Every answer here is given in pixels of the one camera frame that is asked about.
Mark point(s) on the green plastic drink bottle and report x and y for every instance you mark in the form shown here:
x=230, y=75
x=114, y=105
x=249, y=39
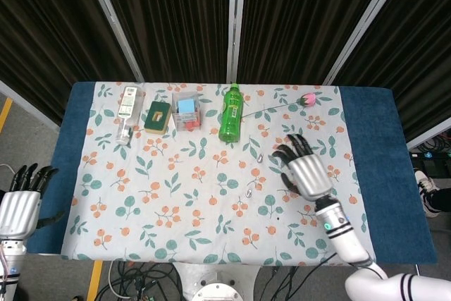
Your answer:
x=230, y=117

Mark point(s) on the pink artificial rose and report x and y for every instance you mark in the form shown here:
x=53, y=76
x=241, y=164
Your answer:
x=308, y=99

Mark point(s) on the white black sneaker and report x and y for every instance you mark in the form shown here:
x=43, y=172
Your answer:
x=424, y=179
x=430, y=204

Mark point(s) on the black pleated divider panel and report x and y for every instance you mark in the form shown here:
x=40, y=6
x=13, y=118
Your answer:
x=303, y=22
x=423, y=50
x=46, y=33
x=176, y=22

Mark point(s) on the clear plastic bottle white cap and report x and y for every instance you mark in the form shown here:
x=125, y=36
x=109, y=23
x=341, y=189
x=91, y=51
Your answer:
x=128, y=107

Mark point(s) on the blue cube in box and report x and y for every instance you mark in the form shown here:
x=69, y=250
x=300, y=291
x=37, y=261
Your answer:
x=186, y=106

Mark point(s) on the blue table cover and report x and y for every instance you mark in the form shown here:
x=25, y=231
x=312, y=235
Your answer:
x=387, y=174

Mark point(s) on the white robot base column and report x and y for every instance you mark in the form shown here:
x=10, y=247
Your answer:
x=218, y=280

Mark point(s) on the black power strip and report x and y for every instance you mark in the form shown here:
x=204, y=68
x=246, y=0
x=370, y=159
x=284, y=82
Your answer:
x=431, y=160

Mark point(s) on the floral orange green tablecloth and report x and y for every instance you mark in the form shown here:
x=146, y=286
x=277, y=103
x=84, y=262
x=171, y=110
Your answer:
x=197, y=209

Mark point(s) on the yellow floor tape strip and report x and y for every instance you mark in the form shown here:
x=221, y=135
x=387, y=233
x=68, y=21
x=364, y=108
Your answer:
x=5, y=114
x=94, y=280

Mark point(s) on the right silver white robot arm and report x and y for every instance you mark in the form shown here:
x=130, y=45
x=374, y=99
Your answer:
x=345, y=241

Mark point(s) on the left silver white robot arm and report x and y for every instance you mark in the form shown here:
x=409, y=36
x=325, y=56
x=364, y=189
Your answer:
x=10, y=265

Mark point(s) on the white divider frame post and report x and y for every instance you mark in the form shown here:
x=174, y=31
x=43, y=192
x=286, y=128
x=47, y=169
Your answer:
x=370, y=22
x=235, y=22
x=112, y=22
x=28, y=103
x=430, y=137

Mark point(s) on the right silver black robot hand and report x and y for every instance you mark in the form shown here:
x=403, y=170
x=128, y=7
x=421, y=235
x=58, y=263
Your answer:
x=310, y=174

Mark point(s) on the yellow green kitchen sponge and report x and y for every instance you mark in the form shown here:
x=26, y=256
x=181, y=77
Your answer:
x=157, y=117

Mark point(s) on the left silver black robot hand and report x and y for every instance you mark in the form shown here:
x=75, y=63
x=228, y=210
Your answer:
x=17, y=209

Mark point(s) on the clear plastic capsule box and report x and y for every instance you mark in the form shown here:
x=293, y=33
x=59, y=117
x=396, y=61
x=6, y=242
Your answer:
x=179, y=119

